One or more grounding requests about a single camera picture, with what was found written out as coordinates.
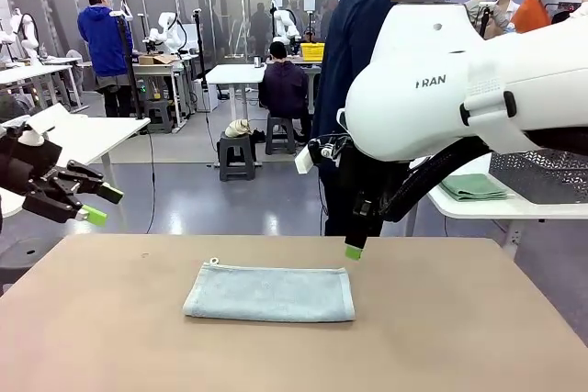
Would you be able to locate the beige cloth bundle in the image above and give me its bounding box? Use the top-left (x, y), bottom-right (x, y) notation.
top-left (224, 119), bottom-right (252, 139)

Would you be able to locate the white side table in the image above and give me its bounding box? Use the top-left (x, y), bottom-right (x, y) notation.
top-left (0, 105), bottom-right (152, 232)
top-left (426, 152), bottom-right (588, 255)

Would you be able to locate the person in navy jacket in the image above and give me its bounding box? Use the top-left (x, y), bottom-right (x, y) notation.
top-left (311, 0), bottom-right (414, 237)

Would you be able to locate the person in blue hoodie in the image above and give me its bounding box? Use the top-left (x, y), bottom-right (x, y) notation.
top-left (76, 0), bottom-right (135, 118)

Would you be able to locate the grey perforated plastic basket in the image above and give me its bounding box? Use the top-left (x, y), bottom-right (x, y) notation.
top-left (489, 148), bottom-right (588, 205)

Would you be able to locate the yellow plastic crate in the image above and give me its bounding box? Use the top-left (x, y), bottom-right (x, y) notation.
top-left (299, 41), bottom-right (326, 62)

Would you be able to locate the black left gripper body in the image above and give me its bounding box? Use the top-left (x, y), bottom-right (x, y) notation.
top-left (0, 152), bottom-right (70, 203)

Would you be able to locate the grey plastic step stool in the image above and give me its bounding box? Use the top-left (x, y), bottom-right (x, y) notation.
top-left (218, 132), bottom-right (257, 182)
top-left (265, 116), bottom-right (298, 156)
top-left (144, 98), bottom-right (175, 135)

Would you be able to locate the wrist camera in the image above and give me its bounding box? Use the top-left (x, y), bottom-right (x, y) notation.
top-left (294, 133), bottom-right (351, 176)
top-left (8, 128), bottom-right (63, 168)

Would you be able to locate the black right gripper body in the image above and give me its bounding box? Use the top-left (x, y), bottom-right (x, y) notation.
top-left (342, 143), bottom-right (410, 238)

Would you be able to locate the light blue towel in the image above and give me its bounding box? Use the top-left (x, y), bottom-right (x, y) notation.
top-left (182, 257), bottom-right (357, 323)

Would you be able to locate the open cardboard box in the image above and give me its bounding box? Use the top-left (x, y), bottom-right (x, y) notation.
top-left (138, 54), bottom-right (178, 66)

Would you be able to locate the folded green towel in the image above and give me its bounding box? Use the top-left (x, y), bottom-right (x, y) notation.
top-left (438, 174), bottom-right (515, 203)

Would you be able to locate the seated person dark hoodie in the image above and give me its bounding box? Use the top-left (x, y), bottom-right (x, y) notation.
top-left (258, 41), bottom-right (313, 143)

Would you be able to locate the black corrugated cable sleeve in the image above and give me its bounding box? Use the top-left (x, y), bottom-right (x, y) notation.
top-left (379, 134), bottom-right (495, 224)

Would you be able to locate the grey workbench desk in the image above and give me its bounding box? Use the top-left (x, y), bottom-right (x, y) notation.
top-left (131, 57), bottom-right (190, 130)

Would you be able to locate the white background desk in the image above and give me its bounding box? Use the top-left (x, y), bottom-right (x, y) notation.
top-left (0, 63), bottom-right (88, 113)
top-left (205, 63), bottom-right (322, 168)

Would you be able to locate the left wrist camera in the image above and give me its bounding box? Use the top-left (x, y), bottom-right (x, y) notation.
top-left (8, 128), bottom-right (63, 168)

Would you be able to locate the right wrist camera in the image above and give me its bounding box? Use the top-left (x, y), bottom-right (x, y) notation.
top-left (294, 133), bottom-right (351, 176)

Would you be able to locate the mannequin in grey shirt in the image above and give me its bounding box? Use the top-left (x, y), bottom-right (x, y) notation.
top-left (463, 0), bottom-right (511, 39)

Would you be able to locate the black tripod stand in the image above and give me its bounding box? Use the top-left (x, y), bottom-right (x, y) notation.
top-left (477, 0), bottom-right (500, 39)
top-left (192, 8), bottom-right (210, 90)
top-left (109, 8), bottom-right (144, 120)

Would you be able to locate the grey round stool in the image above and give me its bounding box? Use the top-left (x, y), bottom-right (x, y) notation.
top-left (0, 235), bottom-right (63, 295)

